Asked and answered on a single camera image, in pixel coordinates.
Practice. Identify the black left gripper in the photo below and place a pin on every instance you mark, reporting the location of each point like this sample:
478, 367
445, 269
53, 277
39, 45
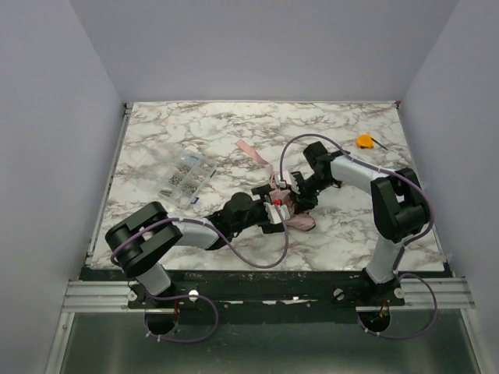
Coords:
264, 196

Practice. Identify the pink folding umbrella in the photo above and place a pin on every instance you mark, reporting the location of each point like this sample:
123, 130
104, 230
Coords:
299, 221

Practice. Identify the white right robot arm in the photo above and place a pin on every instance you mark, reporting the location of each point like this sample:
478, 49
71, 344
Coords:
400, 210

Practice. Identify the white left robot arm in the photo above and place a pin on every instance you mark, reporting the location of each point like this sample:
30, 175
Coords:
139, 242

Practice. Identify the yellow tape measure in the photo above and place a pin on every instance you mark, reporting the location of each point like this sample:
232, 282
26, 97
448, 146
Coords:
366, 141

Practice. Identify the clear bag of screws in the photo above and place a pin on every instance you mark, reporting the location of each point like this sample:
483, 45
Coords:
185, 178

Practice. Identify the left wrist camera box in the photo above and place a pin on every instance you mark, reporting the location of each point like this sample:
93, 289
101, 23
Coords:
278, 211

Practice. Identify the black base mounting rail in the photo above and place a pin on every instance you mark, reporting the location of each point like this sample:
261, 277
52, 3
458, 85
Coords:
244, 297

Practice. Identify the aluminium frame rail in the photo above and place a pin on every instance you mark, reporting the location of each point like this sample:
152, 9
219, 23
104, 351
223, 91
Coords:
65, 321

